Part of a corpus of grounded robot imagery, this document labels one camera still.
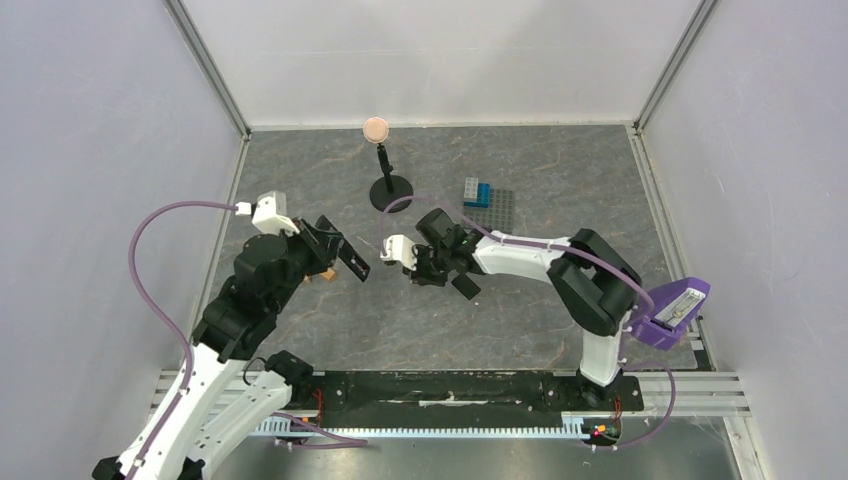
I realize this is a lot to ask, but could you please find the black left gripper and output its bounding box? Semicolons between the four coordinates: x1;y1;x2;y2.
267;215;344;314

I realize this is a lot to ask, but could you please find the black battery cover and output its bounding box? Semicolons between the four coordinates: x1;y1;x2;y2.
451;274;481;300

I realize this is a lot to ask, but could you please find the black remote control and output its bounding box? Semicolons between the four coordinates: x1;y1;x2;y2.
316;215;371;282

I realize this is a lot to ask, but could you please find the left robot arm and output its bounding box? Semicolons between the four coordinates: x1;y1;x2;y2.
92;213;370;479

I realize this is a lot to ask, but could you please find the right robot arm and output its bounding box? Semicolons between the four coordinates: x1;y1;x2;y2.
405;209;643;408

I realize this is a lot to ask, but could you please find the dark grey lego baseplate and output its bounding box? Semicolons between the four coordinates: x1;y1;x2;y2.
463;188;515;234

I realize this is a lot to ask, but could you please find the light grey lego brick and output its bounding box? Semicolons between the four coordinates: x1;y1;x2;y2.
463;177;479;204

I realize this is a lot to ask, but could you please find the blue lego brick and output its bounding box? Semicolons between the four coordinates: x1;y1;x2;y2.
463;183;491;208

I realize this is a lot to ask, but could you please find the black stand with pink disc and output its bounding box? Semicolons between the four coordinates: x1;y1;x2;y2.
363;117;414;213

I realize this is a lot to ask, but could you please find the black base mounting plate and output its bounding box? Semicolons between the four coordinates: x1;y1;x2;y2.
264;351;644;429

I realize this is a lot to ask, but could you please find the purple box device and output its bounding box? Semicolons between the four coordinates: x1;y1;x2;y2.
629;277;711;351

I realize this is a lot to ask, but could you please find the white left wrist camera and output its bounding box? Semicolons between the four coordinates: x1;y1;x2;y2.
235;191;300;236

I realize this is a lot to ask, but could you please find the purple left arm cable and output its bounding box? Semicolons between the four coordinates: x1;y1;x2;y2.
125;201;369;480

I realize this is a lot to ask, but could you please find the white cable duct strip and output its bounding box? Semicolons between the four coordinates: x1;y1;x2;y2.
249;416;614;441

